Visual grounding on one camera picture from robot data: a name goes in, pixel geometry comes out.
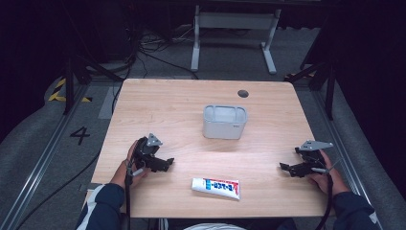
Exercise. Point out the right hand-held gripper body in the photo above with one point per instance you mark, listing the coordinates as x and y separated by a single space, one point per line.
313 156

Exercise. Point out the white toothpaste tube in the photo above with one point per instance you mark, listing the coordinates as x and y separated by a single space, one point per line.
216 188

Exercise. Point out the person's left hand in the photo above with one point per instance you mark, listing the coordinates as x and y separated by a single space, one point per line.
123 174

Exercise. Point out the yellow black floor tape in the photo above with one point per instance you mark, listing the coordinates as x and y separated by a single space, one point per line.
57 94

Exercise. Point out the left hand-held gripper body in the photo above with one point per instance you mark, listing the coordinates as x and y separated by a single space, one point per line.
145 152

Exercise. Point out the person's right hand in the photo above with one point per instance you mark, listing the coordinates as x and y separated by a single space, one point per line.
330 182

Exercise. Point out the person's white clothing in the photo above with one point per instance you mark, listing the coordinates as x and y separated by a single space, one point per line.
214 227

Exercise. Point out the metal floor rail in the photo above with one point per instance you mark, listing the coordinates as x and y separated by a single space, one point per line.
41 159
344 150

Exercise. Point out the grey metal desk frame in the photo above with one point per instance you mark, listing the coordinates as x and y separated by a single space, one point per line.
235 20

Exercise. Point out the grey plastic container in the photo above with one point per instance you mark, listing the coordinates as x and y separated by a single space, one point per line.
224 126

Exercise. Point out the black tripod stand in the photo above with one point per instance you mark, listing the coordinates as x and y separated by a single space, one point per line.
72 73
325 80

